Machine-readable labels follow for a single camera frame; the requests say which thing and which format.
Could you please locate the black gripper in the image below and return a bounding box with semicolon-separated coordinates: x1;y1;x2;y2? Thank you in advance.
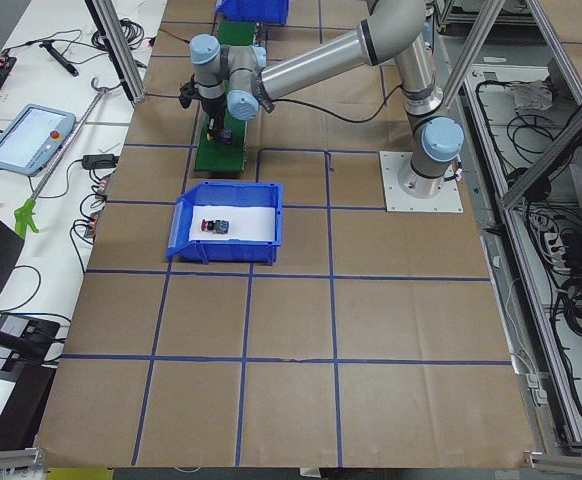
200;94;226;131

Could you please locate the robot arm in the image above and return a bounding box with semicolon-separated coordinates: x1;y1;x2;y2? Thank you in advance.
179;1;464;199

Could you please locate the green conveyor belt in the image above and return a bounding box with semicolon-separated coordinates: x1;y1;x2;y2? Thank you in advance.
193;19;262;180

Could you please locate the left blue bin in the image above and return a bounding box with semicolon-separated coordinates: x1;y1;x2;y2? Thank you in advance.
166;181;283;265

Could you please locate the blue bin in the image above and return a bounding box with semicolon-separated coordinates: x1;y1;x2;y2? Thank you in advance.
215;0;290;25
166;181;283;265

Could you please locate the right blue bin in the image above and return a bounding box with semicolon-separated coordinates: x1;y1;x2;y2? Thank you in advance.
215;0;290;25

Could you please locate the white foam pad left bin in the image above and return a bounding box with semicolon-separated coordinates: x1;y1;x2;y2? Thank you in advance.
188;206;276;241

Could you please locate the black power adapter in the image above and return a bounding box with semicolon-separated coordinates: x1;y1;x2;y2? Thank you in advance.
81;154;119;170

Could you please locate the teach pendant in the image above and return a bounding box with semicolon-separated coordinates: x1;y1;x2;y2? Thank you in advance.
0;104;76;176

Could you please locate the reacher grabber tool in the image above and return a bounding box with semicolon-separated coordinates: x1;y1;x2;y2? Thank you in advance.
14;78;122;239

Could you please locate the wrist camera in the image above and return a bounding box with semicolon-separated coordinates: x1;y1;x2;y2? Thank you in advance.
178;76;198;109

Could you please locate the aluminium frame post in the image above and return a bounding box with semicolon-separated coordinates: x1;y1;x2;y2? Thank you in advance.
85;0;146;104

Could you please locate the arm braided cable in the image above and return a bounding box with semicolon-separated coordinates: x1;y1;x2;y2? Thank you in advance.
265;82;407;124

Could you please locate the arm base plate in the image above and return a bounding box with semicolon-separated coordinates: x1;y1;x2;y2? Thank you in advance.
379;151;463;214

